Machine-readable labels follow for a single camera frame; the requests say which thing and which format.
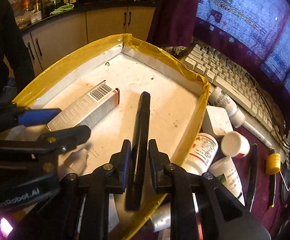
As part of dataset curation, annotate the large computer monitor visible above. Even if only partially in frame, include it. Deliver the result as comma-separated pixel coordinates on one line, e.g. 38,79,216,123
194,0,290,98

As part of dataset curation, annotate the kitchen cabinet with handles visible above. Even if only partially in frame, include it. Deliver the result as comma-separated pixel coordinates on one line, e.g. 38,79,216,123
23,6,155,76

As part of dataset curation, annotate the yellow taped cardboard tray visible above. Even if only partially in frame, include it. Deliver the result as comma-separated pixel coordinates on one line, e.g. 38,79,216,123
0,32,211,240

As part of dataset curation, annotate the grey barcode carton box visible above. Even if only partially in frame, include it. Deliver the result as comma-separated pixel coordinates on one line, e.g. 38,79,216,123
47,80,120,132

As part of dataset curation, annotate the white bottle red label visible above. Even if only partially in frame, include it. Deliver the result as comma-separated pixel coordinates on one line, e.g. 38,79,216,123
182,133,219,175

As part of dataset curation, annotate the white cable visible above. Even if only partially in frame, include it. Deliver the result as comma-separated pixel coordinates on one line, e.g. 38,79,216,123
278,169,290,192

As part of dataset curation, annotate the white tube in tray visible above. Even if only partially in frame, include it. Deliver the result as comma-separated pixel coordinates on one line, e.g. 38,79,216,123
58,148,88,180

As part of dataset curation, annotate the maroon table cloth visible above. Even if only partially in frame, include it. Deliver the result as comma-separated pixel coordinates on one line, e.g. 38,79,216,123
135,126,290,240

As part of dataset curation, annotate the white charger plug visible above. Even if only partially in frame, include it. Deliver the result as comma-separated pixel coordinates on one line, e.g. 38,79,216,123
202,105,233,139

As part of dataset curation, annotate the white marker pen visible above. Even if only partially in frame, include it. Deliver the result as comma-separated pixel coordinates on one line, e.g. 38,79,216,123
242,121,272,148

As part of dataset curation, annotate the green rag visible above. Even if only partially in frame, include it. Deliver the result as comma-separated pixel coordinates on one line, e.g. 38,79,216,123
50,3,74,16

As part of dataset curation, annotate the black marker yellow cap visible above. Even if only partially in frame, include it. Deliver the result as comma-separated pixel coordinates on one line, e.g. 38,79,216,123
245,144,259,212

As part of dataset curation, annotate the white jar red band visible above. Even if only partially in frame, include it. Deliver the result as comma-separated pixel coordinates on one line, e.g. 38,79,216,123
221,131,250,158

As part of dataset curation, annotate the maroon cloth over monitor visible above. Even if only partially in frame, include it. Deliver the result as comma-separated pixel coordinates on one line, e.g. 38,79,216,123
146,0,198,48

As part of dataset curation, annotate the yellow round jar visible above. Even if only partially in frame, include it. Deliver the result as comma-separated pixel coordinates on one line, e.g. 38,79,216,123
266,153,281,175

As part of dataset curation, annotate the small white pill bottle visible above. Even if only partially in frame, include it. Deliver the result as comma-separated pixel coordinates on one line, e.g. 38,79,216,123
208,87,245,128

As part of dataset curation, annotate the black marker pen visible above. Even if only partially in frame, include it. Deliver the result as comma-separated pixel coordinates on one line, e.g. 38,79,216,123
125,92,150,211

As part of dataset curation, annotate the white computer keyboard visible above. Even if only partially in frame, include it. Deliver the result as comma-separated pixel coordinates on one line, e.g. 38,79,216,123
183,43,288,153

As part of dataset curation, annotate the black round stand base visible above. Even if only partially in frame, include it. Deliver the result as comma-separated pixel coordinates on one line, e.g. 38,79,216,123
280,168,290,204

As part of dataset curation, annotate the white bottle green label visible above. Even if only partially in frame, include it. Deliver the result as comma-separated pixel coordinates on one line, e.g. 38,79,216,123
208,157,245,206

